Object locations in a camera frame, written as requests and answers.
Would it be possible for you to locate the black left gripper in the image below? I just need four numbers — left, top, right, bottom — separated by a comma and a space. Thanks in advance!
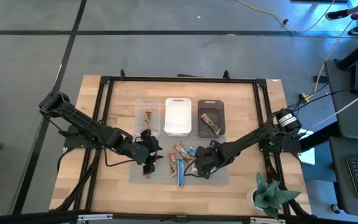
128, 129, 163, 175

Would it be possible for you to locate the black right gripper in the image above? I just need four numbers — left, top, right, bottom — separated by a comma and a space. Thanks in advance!
194, 139, 228, 180

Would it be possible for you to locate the red Chewy granola bar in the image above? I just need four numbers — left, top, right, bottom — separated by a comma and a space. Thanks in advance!
141, 155, 165, 180
167, 152, 178, 178
144, 111, 153, 131

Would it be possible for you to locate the orange Chewy granola bar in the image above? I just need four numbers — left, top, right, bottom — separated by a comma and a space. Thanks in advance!
200, 113, 222, 136
174, 142, 194, 162

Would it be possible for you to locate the grey woven placemat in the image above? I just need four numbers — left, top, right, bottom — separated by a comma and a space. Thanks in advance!
129, 133, 230, 185

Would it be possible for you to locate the clear plastic bin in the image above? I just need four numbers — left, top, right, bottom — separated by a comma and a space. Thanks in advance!
134, 98, 162, 138

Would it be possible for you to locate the white plastic bin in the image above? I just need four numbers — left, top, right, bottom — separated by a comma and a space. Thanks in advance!
163, 97, 193, 138

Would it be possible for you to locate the dark grey plastic bin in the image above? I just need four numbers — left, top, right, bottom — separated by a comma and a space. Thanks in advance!
197, 99, 226, 139

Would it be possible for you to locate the black crossbar with silver brackets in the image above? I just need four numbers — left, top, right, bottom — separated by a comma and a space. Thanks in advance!
0, 210, 358, 224

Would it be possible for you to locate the green plant in white pot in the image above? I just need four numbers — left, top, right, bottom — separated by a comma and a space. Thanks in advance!
246, 172, 301, 220

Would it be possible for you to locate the dark grey desk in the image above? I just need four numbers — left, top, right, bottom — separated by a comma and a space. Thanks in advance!
328, 136, 358, 218
324, 58, 358, 142

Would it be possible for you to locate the person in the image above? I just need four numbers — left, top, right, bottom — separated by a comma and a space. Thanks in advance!
324, 0, 358, 35

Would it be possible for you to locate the black aluminium table frame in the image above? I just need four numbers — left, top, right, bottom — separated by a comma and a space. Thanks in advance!
73, 68, 295, 218

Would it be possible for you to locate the black cable bundle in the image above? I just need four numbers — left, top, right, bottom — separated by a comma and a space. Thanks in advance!
264, 152, 310, 217
54, 146, 105, 212

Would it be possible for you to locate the white cable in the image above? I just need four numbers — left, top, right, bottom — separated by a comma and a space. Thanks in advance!
311, 92, 358, 128

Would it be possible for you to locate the yellow cable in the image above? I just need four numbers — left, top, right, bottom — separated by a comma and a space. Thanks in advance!
237, 0, 337, 34
300, 0, 358, 103

